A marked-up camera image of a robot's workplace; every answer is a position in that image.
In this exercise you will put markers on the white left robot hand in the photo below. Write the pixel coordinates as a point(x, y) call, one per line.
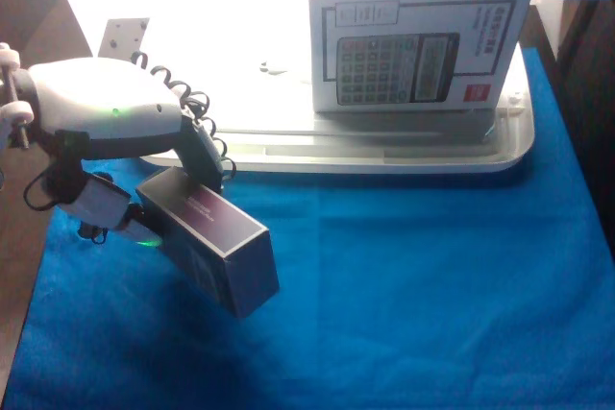
point(96, 98)

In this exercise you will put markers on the dark maroon rectangular box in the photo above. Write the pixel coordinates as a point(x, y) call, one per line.
point(216, 232)

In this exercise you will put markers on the white calculator box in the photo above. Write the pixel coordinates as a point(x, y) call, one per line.
point(413, 16)

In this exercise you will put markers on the blue cloth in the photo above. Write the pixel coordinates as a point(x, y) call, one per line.
point(384, 285)

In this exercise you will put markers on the grey metal bracket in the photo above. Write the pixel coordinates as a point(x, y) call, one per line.
point(122, 38)

